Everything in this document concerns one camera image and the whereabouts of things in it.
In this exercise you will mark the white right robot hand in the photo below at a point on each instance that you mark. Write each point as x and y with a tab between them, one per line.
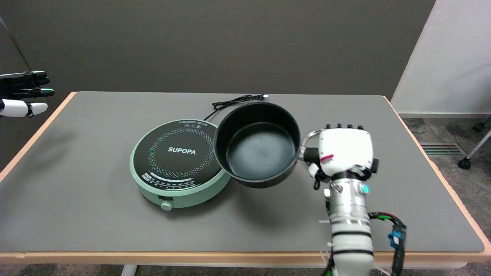
345	151

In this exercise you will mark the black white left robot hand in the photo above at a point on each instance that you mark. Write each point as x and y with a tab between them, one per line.
23	94

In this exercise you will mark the black soup pot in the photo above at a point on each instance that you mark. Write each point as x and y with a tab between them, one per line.
257	145

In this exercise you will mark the floor vent grille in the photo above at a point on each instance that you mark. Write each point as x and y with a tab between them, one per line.
443	148

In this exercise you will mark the grey table mat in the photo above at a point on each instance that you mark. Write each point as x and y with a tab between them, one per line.
238	172

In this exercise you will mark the rolling chair base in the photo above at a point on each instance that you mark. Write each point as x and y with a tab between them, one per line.
477	145

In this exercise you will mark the white partition panel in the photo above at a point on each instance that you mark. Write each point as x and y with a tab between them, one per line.
445	57

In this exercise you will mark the green SUPOPA induction cooker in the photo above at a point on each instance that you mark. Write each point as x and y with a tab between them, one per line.
176	163

